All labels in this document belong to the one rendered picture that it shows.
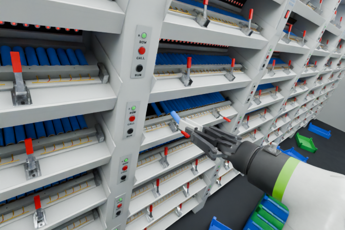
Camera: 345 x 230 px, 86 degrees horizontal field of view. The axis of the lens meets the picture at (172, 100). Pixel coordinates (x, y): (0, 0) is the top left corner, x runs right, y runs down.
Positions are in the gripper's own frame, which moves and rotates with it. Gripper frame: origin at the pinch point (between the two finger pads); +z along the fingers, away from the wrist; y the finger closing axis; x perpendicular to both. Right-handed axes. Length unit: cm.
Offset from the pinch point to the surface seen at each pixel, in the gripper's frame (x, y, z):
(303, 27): -41, -120, 11
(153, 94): -9.4, 9.1, 7.6
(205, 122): 8.5, -22.8, 10.9
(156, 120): 3.6, 1.6, 14.7
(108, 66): -16.7, 20.1, 12.5
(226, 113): 8.1, -40.4, 11.5
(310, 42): -32, -120, 4
